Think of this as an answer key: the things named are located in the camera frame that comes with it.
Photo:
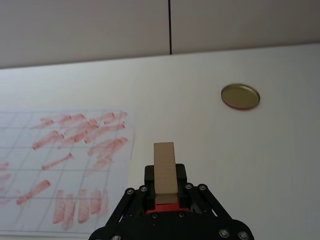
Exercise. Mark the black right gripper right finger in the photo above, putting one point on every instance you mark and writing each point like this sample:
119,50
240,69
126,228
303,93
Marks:
182,186

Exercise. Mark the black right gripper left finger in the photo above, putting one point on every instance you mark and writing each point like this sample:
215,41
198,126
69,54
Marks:
149,186

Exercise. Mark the tan rectangular block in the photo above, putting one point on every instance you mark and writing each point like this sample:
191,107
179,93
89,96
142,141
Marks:
164,168

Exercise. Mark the white grid paper, red scribbles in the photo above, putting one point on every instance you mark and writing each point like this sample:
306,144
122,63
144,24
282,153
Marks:
75,160

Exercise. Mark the round gold metal lid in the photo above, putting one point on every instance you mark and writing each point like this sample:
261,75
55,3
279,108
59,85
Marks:
239,97

